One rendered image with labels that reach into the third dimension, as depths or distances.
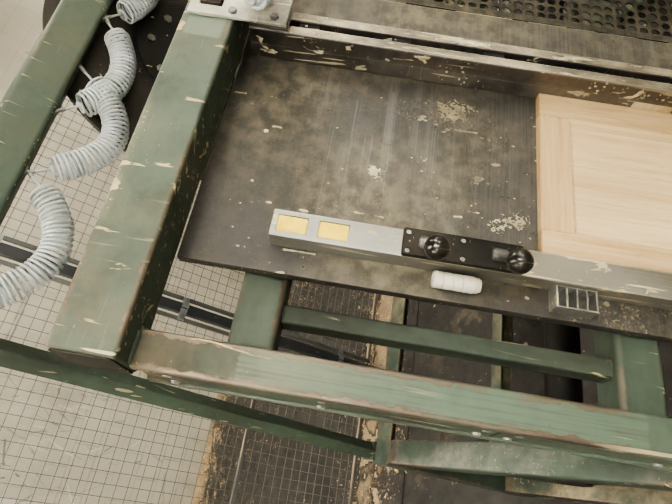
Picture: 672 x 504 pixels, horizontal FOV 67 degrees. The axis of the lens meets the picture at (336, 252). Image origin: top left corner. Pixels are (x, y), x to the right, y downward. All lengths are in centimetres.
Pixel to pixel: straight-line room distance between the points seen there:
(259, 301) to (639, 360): 65
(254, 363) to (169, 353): 12
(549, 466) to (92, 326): 112
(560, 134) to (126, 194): 80
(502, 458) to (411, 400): 81
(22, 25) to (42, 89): 518
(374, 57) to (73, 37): 80
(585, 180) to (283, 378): 66
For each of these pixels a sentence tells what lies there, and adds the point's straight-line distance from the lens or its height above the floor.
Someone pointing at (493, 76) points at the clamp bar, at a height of 140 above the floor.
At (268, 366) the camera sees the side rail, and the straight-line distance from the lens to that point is 76.
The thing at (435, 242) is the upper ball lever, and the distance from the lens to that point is 72.
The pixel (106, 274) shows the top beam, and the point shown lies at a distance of 80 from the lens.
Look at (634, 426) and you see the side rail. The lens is 87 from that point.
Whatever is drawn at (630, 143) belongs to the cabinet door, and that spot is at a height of 115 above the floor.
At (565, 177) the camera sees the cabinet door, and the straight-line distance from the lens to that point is 104.
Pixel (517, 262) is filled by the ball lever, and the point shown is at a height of 145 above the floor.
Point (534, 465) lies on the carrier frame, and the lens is 149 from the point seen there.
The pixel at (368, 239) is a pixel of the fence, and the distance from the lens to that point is 84.
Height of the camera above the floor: 199
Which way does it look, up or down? 27 degrees down
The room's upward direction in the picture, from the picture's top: 66 degrees counter-clockwise
